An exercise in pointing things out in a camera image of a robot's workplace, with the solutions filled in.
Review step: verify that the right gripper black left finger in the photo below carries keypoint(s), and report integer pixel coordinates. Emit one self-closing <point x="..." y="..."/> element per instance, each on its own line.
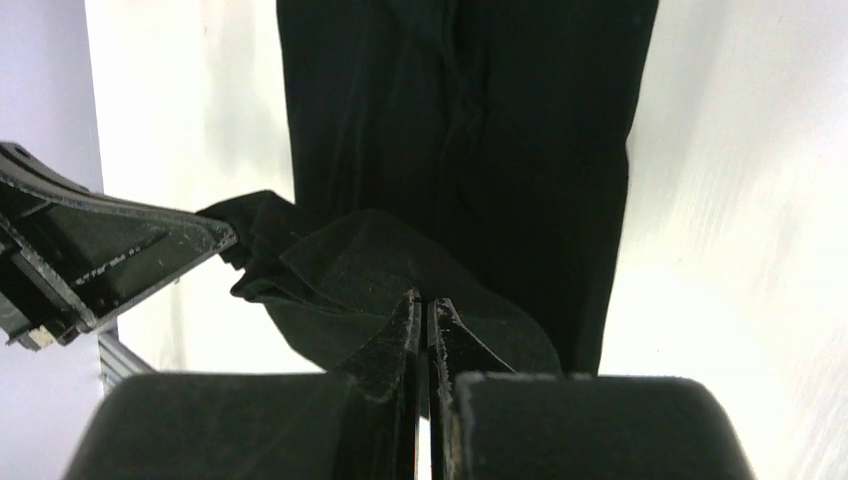
<point x="379" y="434"/>

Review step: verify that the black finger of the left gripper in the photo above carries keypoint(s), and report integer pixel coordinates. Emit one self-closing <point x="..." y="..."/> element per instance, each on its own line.
<point x="72" y="259"/>

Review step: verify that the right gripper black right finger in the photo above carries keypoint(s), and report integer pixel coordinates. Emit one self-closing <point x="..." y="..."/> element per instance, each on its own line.
<point x="456" y="357"/>

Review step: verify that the black t shirt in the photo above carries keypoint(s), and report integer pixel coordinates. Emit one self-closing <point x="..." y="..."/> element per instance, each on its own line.
<point x="468" y="150"/>

